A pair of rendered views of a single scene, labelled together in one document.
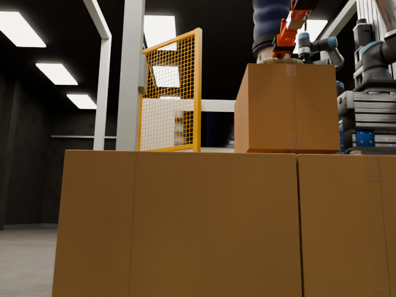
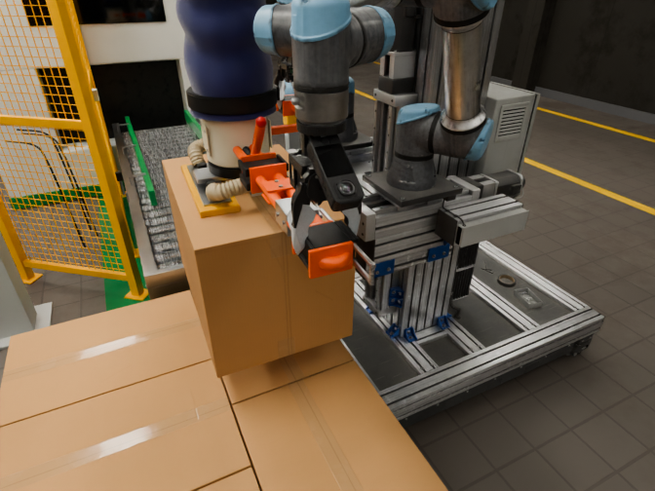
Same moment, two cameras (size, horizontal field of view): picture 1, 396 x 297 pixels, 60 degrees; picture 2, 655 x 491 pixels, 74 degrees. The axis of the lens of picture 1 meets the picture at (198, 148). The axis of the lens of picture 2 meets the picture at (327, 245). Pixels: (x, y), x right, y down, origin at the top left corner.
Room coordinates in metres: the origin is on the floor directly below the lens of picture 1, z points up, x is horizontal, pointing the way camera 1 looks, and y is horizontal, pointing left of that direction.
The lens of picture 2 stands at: (0.61, -0.15, 1.57)
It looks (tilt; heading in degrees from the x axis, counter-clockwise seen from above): 31 degrees down; 335
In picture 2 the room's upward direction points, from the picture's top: straight up
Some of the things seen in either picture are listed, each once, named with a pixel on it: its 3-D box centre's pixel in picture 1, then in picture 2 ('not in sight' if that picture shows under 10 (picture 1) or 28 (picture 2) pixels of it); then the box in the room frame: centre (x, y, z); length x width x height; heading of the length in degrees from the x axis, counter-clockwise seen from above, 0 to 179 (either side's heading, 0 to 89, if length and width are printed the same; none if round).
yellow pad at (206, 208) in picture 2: not in sight; (207, 180); (1.77, -0.32, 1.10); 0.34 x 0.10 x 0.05; 179
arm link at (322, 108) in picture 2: not in sight; (319, 104); (1.18, -0.40, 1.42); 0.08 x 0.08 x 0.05
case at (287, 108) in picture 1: (277, 123); (252, 244); (1.76, -0.42, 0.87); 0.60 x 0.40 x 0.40; 0
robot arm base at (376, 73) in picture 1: (376, 78); (412, 166); (1.65, -0.91, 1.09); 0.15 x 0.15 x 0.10
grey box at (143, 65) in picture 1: (143, 75); not in sight; (2.87, 0.50, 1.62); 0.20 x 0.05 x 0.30; 1
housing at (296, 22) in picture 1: (296, 20); (296, 214); (1.30, -0.40, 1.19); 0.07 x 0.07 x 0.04; 89
